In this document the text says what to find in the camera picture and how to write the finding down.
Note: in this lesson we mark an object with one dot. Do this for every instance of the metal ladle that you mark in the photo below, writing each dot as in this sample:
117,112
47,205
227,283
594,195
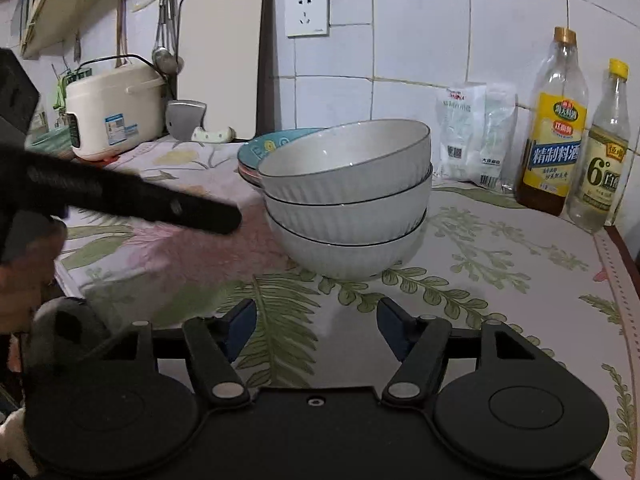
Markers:
165,55

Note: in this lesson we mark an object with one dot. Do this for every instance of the floral tablecloth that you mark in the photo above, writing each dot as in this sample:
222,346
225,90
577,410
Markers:
500,260

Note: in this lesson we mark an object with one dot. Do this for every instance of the pink bunny print plate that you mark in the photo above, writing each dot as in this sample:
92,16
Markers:
248,174

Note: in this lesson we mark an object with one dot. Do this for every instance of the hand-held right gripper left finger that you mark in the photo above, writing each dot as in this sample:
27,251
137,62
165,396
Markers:
243,326

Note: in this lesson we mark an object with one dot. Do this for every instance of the yellow label cooking wine bottle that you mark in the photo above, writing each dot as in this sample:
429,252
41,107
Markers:
552,155

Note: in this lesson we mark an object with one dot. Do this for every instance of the white ribbed bowl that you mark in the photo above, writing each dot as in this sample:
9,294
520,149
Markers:
350,175
350,260
350,220

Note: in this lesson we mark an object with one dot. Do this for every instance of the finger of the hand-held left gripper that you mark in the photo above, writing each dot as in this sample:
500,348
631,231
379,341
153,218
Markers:
160,200

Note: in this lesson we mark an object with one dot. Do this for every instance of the white cutting board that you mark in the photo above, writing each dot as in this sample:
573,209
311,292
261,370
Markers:
220,60

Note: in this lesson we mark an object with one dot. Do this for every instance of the wooden shelf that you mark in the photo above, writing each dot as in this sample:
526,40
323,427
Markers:
65,5

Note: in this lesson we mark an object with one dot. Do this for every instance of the white wall socket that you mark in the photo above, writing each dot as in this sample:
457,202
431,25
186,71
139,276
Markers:
307,11

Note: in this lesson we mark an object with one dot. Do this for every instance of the clear vinegar bottle yellow cap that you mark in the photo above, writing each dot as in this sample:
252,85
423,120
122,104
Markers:
600,175

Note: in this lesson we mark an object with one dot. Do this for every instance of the white salt bag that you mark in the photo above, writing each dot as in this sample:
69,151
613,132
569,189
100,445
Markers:
460,130
500,135

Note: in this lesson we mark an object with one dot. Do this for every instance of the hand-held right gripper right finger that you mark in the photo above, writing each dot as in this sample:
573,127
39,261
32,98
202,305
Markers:
393,328

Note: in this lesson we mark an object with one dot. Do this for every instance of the person's left hand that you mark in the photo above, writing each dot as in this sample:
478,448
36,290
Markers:
22,295

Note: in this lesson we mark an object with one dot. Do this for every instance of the cream rice cooker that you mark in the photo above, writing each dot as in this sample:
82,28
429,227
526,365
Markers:
115,105

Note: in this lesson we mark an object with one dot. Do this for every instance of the green plastic container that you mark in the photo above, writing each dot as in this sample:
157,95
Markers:
50,142

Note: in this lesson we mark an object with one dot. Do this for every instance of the blue egg print plate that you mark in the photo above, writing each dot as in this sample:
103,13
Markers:
270,145

